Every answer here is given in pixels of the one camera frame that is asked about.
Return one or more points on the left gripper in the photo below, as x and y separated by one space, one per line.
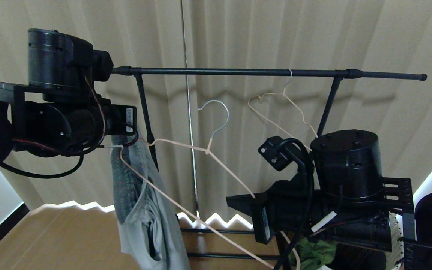
84 125

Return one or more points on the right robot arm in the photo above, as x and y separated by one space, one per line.
345 165

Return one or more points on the pale grey shorts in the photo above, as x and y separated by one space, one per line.
137 195

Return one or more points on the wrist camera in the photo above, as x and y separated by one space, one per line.
272 152
103 65

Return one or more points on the black clothes rack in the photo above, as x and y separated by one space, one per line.
238 71

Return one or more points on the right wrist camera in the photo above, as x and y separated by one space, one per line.
272 152

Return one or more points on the white laundry basket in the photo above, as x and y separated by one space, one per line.
395 232

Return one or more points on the beige curtain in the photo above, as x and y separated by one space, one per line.
276 30

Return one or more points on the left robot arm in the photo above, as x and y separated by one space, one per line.
47 56

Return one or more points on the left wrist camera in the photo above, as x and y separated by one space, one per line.
103 65

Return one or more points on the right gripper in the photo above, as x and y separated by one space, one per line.
287 210

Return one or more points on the green garment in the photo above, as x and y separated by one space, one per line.
315 253

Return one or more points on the pink clothes hanger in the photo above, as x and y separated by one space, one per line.
276 126
208 148

